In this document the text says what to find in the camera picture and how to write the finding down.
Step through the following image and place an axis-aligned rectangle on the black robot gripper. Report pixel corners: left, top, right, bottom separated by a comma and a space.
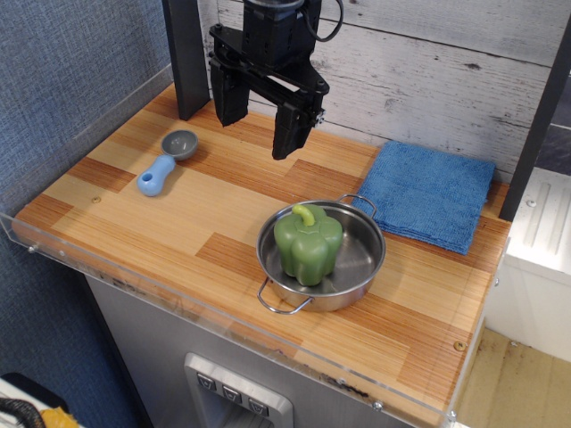
210, 1, 329, 161

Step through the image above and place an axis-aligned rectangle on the blue towel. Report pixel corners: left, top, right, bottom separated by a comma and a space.
352, 141, 495, 255

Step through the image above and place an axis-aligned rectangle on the blue and grey spoon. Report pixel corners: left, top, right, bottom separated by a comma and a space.
137, 130, 198, 197

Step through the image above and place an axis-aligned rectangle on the green toy bell pepper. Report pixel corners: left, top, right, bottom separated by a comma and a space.
273, 204, 343, 286

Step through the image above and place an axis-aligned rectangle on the stainless steel pot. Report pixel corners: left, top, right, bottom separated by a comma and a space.
256, 193, 386, 315

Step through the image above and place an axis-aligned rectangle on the clear acrylic table guard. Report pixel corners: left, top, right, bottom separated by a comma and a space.
7, 83, 509, 427

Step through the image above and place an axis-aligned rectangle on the silver dispenser button panel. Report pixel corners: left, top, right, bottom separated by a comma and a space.
184, 352, 294, 427

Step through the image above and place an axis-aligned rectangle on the white ridged appliance top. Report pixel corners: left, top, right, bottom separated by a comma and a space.
507, 168, 570, 278

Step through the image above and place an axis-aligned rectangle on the yellow and black object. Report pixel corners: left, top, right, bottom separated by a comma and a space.
1, 398, 80, 428

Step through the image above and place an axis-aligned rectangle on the dark left vertical post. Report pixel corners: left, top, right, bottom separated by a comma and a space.
161, 0, 211, 120

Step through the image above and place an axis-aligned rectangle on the dark vertical post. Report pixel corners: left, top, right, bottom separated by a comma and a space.
499, 19, 570, 221
161, 0, 211, 120

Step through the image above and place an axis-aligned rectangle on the dark right vertical post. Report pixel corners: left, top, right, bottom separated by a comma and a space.
499, 19, 570, 221

